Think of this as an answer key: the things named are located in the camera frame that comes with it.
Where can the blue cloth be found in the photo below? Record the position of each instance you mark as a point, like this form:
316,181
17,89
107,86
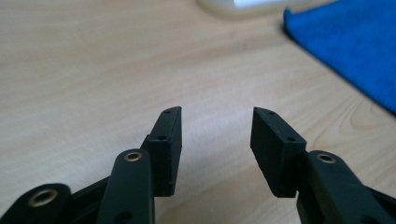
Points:
351,43

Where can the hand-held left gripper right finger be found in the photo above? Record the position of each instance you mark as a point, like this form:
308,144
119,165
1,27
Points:
274,161

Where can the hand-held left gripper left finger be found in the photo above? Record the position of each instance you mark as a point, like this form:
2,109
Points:
165,155

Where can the white object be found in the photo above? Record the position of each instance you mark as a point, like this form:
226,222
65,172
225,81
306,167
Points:
246,7

